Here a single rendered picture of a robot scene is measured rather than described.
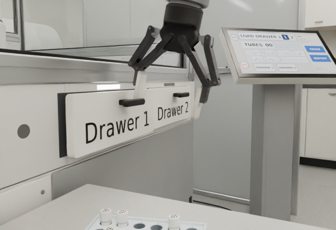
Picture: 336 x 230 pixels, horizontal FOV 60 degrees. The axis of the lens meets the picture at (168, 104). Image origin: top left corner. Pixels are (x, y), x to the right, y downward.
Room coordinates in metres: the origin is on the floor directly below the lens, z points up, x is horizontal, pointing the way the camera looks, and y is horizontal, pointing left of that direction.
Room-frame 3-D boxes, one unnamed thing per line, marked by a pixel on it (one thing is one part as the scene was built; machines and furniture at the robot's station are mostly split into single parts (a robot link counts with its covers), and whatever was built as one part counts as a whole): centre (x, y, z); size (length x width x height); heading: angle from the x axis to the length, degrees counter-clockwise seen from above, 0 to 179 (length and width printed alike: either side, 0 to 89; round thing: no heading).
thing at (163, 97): (0.91, -0.01, 0.87); 0.29 x 0.02 x 0.11; 155
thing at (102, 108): (0.62, 0.11, 0.87); 0.29 x 0.02 x 0.11; 155
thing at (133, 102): (0.61, 0.08, 0.91); 0.07 x 0.04 x 0.01; 155
